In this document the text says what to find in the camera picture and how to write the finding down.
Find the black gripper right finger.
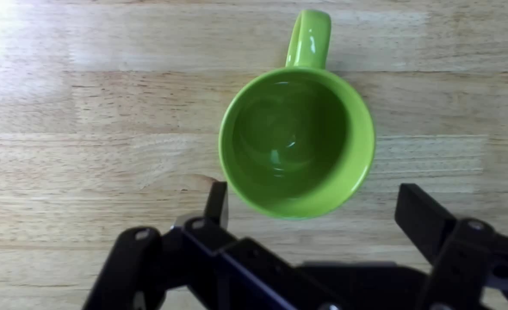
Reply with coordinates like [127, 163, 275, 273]
[394, 182, 508, 310]

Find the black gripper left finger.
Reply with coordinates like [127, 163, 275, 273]
[81, 180, 341, 310]

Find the green ceramic mug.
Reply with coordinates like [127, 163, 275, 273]
[217, 7, 377, 220]

